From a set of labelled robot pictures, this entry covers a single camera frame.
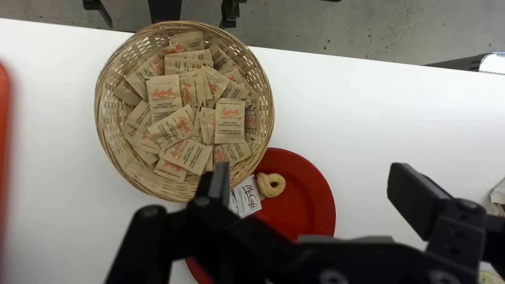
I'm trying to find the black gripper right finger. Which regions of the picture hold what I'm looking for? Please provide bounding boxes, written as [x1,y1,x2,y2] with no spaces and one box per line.
[387,160,505,279]

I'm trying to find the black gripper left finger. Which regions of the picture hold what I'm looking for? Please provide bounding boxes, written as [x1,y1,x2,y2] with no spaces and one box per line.
[104,160,301,284]

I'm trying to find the white printed paper sachet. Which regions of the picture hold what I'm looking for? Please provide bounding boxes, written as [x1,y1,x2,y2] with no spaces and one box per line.
[227,175,263,220]

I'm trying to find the brown paper sugar sachet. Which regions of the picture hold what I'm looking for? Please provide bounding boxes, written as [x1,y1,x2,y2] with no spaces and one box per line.
[147,104,197,149]
[125,99,155,132]
[162,48,215,75]
[196,105,218,146]
[178,69,213,110]
[159,137,215,176]
[125,127,161,157]
[211,140,254,165]
[167,29,207,53]
[145,74,183,122]
[112,78,144,108]
[151,157,189,182]
[123,53,166,99]
[202,64,230,102]
[222,77,252,102]
[213,97,248,145]

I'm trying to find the red round plate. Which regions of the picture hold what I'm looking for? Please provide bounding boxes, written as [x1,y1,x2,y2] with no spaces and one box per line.
[185,146,338,284]

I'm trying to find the shallow wicker basket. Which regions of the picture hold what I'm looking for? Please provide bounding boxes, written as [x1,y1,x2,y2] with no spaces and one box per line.
[93,18,276,203]

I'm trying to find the black stand leg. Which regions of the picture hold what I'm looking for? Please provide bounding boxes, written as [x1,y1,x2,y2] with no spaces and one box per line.
[147,0,183,25]
[219,0,249,29]
[80,0,115,28]

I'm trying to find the ring-shaped biscuit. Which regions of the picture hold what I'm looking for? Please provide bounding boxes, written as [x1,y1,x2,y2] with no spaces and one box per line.
[254,170,287,200]

